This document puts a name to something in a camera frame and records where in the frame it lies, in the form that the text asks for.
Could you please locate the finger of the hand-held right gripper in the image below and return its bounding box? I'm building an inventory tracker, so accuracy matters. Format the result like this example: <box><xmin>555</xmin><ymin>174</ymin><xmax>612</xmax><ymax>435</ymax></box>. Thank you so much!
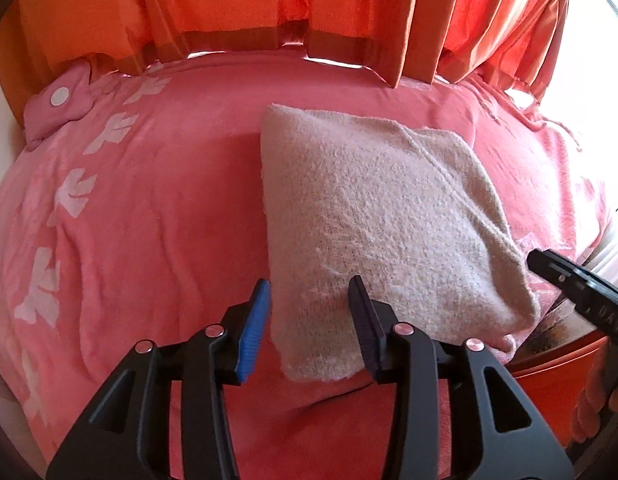
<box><xmin>527</xmin><ymin>249</ymin><xmax>592</xmax><ymax>306</ymax></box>

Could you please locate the dark bed frame edge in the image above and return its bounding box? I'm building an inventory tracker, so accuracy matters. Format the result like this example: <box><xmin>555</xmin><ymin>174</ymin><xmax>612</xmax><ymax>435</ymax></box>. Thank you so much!
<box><xmin>533</xmin><ymin>290</ymin><xmax>606</xmax><ymax>358</ymax></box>

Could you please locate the pink printed blanket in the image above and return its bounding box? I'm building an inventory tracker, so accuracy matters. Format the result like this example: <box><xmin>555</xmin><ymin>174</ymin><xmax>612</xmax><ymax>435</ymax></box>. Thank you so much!
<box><xmin>0</xmin><ymin>52</ymin><xmax>615</xmax><ymax>480</ymax></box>

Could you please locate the orange pleated curtain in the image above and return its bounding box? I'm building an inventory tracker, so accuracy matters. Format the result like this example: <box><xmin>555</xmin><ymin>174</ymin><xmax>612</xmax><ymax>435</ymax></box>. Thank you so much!
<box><xmin>439</xmin><ymin>0</ymin><xmax>576</xmax><ymax>107</ymax></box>

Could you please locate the person's right hand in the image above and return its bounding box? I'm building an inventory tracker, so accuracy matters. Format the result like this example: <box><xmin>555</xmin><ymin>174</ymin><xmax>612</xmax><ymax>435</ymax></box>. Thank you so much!
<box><xmin>576</xmin><ymin>352</ymin><xmax>618</xmax><ymax>441</ymax></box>

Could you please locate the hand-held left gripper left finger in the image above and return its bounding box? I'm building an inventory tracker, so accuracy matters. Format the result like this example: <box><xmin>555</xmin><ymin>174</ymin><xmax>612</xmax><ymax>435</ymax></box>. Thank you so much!
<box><xmin>46</xmin><ymin>279</ymin><xmax>273</xmax><ymax>480</ymax></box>

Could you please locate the pink pillow with white dot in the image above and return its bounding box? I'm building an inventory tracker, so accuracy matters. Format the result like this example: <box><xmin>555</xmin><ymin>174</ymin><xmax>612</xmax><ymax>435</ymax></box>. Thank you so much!
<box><xmin>24</xmin><ymin>60</ymin><xmax>96</xmax><ymax>152</ymax></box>

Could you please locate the beige sweater with black hearts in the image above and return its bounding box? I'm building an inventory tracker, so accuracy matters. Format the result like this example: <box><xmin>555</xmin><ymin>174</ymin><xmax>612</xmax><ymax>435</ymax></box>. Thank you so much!
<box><xmin>259</xmin><ymin>104</ymin><xmax>542</xmax><ymax>383</ymax></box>

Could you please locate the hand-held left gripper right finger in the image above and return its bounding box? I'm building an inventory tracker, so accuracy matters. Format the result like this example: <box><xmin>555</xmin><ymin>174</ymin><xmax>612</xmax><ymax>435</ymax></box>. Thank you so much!
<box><xmin>348</xmin><ymin>275</ymin><xmax>575</xmax><ymax>480</ymax></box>

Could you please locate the orange container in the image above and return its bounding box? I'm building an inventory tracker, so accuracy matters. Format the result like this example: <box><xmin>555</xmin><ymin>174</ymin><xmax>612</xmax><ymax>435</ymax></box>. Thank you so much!
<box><xmin>509</xmin><ymin>335</ymin><xmax>618</xmax><ymax>461</ymax></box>

